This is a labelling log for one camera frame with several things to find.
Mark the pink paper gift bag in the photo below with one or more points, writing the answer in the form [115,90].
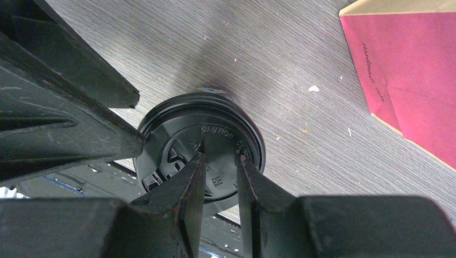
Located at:
[404,56]

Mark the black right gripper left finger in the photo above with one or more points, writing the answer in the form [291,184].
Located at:
[170,226]

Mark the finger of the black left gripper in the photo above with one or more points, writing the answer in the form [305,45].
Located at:
[48,124]
[38,28]

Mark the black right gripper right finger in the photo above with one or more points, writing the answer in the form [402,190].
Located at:
[274,223]

